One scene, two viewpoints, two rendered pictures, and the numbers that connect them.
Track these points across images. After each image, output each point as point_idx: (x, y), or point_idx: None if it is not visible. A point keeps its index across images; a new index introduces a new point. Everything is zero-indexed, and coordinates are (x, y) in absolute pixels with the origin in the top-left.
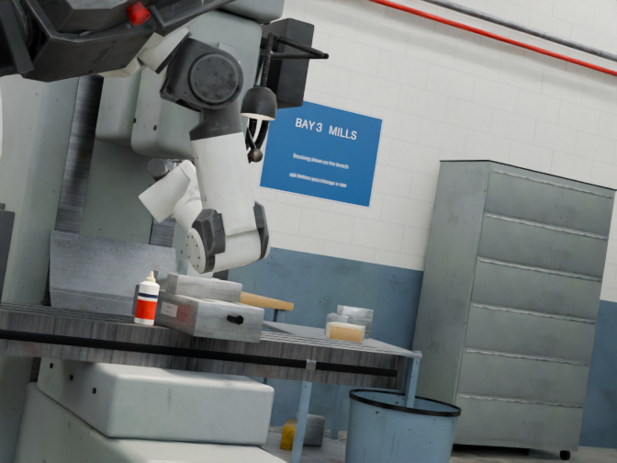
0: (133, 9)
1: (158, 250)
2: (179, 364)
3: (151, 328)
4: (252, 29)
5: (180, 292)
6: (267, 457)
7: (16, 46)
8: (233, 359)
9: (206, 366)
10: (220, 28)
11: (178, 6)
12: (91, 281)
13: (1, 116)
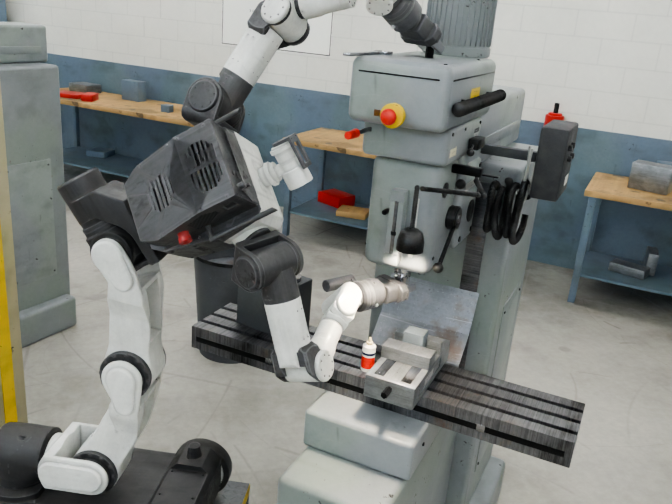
0: (178, 236)
1: (465, 293)
2: (378, 403)
3: (358, 377)
4: (428, 173)
5: (383, 356)
6: (380, 495)
7: (144, 250)
8: (417, 410)
9: (397, 409)
10: (402, 174)
11: (236, 219)
12: (409, 311)
13: (138, 290)
